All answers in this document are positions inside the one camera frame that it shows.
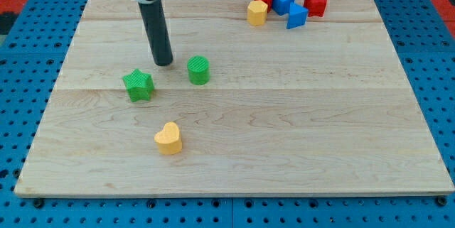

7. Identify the green star block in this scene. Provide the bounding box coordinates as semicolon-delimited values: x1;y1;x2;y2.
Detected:
122;69;154;102

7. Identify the blue cube block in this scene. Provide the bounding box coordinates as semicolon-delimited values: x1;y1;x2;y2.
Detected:
272;0;295;16

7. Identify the red star block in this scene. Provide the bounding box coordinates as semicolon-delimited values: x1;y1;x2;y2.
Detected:
303;0;328;17

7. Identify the blue triangle block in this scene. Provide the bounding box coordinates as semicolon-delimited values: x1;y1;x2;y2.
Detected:
287;3;309;29

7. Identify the yellow hexagon block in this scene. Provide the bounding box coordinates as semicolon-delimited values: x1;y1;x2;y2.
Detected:
247;0;268;26

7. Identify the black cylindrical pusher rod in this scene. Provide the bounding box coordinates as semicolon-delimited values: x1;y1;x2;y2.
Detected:
139;0;173;67

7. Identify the wooden board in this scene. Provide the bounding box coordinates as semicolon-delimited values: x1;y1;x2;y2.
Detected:
15;0;454;198

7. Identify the green cylinder block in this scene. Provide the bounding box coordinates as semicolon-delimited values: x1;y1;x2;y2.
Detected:
187;55;210;85

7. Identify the yellow heart block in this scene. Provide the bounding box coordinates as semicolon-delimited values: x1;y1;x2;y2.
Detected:
154;121;183;155

